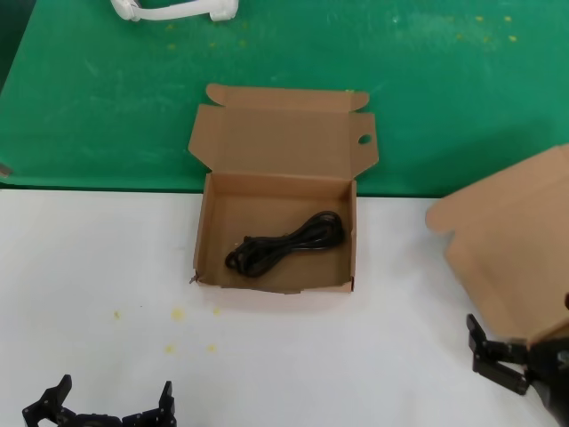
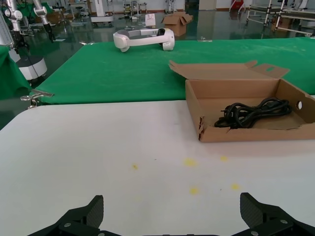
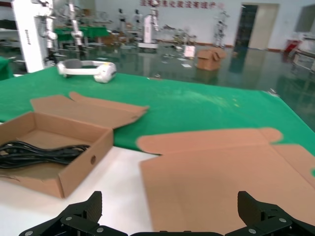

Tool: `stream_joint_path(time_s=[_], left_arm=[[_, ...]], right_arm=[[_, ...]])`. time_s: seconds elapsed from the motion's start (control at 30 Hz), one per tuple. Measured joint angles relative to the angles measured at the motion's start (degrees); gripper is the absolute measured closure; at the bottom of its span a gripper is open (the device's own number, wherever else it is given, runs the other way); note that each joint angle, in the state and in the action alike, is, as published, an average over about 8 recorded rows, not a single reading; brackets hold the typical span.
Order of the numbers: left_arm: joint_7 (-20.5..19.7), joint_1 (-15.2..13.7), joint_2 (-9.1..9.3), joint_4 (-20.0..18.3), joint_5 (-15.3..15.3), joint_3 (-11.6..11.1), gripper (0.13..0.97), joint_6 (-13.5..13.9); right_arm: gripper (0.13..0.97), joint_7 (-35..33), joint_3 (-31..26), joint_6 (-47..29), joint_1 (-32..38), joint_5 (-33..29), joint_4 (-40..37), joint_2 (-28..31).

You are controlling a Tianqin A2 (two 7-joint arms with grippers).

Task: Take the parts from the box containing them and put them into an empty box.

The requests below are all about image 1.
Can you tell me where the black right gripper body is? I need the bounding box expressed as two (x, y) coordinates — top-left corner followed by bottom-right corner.
(526, 335), (569, 427)

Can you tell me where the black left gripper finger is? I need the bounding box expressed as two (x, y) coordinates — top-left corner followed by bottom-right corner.
(21, 375), (73, 427)
(122, 380), (177, 427)

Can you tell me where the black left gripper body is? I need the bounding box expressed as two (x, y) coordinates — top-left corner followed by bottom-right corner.
(56, 412), (126, 427)

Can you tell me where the cardboard box with round hole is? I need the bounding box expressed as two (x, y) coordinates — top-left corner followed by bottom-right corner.
(425, 144), (569, 353)

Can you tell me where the black power cable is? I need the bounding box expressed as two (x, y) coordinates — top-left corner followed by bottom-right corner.
(224, 210), (347, 280)

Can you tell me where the open cardboard box with torn corner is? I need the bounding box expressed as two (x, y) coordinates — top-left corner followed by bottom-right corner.
(186, 83), (378, 295)

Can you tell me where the green table cloth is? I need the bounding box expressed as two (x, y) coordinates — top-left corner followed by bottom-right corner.
(0, 0), (569, 199)

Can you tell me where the white VR headset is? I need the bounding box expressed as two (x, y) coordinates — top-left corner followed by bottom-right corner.
(109, 0), (240, 22)

